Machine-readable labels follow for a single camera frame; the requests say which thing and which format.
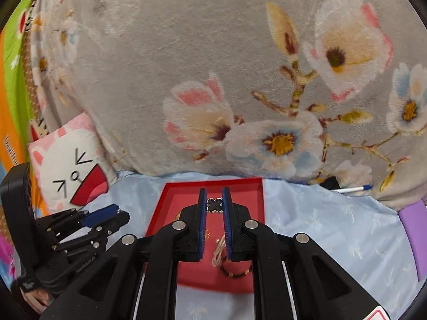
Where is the dark bead bracelet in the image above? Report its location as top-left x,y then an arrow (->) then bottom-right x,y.
218,261 -> 254,279

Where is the gold clover pendant necklace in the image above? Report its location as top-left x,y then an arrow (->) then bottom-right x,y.
205,197 -> 224,214

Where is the left hand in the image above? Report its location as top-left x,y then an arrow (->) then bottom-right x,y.
20,288 -> 54,314

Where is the red cardboard tray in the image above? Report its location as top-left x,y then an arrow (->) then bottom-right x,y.
146,178 -> 265,293

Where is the white cartoon face pillow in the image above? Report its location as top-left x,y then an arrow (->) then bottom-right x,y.
28,113 -> 118,214

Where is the light blue palm bedsheet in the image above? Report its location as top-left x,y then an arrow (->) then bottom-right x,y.
49,171 -> 423,320

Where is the blue white pen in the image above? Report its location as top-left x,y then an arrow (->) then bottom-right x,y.
333,185 -> 373,194

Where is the green orange cartoon fabric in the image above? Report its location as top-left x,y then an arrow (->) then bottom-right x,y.
0,0 -> 51,284

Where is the purple book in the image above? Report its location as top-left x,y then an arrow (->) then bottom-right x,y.
398,200 -> 427,280

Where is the grey floral blanket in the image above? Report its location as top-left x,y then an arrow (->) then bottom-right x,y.
33,0 -> 426,210

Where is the pearl bracelet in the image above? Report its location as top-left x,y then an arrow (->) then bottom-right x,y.
211,234 -> 228,268

